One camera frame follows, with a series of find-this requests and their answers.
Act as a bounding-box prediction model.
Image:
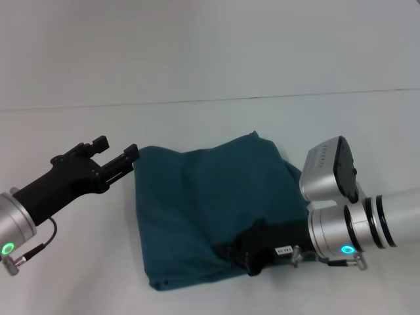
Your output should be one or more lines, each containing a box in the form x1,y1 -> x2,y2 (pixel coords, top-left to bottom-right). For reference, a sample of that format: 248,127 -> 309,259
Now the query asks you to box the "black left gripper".
12,135 -> 140,227

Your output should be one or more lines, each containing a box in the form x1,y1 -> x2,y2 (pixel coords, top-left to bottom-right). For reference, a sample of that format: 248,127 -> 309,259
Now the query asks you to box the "left arm cable with plug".
0,218 -> 59,277

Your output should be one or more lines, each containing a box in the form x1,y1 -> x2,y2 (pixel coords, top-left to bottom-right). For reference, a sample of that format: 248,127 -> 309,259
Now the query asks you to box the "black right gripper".
212,219 -> 316,277

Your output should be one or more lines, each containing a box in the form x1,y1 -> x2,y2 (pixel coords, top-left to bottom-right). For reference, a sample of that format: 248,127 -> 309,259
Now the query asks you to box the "teal shirt with FREE print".
134,130 -> 316,291

